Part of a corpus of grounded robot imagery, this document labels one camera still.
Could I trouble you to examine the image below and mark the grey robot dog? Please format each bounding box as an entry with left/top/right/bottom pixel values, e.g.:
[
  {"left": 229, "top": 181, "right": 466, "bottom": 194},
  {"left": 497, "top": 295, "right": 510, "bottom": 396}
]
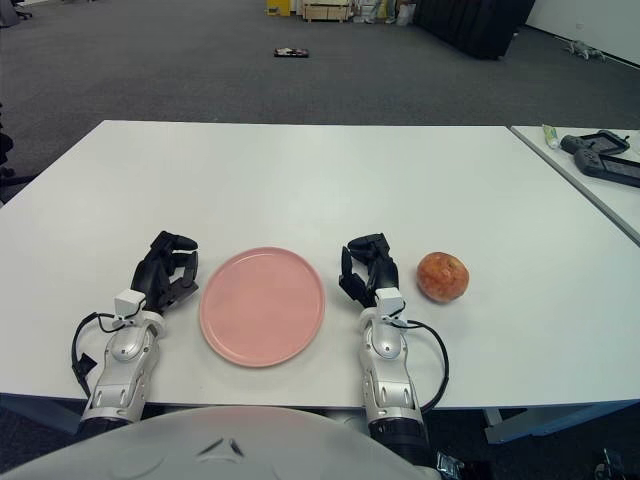
[{"left": 567, "top": 39, "right": 607, "bottom": 62}]

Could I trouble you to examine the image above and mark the grey robot torso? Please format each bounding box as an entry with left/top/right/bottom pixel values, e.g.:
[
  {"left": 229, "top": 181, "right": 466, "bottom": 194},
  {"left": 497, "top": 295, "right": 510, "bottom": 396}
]
[{"left": 0, "top": 404, "right": 436, "bottom": 480}]

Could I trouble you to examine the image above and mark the pink round plate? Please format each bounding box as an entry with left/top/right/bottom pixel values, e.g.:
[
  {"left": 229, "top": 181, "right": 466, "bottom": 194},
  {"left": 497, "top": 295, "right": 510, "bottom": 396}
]
[{"left": 198, "top": 246, "right": 327, "bottom": 370}]

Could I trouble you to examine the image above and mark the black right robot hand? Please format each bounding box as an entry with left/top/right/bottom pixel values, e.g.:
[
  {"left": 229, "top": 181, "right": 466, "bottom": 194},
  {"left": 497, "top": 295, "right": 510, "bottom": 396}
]
[{"left": 338, "top": 232, "right": 402, "bottom": 309}]

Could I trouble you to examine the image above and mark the black curtain partition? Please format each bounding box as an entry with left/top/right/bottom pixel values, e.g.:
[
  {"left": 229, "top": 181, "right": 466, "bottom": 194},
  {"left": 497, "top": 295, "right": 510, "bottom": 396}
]
[{"left": 413, "top": 0, "right": 536, "bottom": 62}]

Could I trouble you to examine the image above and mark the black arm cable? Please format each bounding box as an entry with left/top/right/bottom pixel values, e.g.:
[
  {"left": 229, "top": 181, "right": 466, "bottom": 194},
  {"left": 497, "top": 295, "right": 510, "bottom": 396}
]
[
  {"left": 70, "top": 312, "right": 124, "bottom": 401},
  {"left": 399, "top": 319, "right": 449, "bottom": 412}
]

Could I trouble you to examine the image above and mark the black handheld controller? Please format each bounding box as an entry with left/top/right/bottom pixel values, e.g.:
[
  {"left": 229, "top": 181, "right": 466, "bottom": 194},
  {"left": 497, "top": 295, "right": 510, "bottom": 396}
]
[
  {"left": 573, "top": 148, "right": 640, "bottom": 189},
  {"left": 559, "top": 129, "right": 630, "bottom": 155}
]

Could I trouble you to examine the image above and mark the blue-grey table frame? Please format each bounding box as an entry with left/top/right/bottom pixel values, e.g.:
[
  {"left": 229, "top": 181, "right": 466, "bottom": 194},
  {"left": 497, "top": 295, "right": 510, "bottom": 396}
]
[{"left": 0, "top": 392, "right": 640, "bottom": 444}]

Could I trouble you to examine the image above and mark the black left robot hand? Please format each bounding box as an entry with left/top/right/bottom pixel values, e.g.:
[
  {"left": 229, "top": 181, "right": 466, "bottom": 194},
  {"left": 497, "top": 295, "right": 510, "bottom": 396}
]
[{"left": 130, "top": 230, "right": 201, "bottom": 316}]

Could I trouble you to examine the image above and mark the wooden pallet crate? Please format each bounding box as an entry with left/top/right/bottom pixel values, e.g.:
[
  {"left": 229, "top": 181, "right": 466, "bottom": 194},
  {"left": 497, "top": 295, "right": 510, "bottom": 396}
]
[{"left": 299, "top": 0, "right": 351, "bottom": 22}]

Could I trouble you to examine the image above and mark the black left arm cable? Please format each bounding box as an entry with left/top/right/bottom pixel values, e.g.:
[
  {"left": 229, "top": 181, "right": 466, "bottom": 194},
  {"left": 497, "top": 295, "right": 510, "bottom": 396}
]
[{"left": 70, "top": 312, "right": 124, "bottom": 401}]

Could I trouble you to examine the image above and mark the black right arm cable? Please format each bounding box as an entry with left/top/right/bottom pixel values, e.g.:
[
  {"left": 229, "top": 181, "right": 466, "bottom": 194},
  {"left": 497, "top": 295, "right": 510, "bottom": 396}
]
[{"left": 399, "top": 319, "right": 449, "bottom": 412}]

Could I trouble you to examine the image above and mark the white side table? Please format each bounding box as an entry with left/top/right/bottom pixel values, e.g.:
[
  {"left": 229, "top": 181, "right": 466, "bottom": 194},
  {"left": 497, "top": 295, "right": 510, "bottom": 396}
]
[{"left": 509, "top": 124, "right": 640, "bottom": 246}]

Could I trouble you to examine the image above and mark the black office chair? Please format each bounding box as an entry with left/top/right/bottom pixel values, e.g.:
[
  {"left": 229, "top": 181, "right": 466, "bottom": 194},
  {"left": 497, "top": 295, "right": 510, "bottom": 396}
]
[{"left": 0, "top": 102, "right": 39, "bottom": 204}]

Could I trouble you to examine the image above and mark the red-orange apple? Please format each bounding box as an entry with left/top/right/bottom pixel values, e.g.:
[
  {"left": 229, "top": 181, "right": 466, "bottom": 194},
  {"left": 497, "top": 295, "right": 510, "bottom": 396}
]
[{"left": 416, "top": 251, "right": 471, "bottom": 304}]

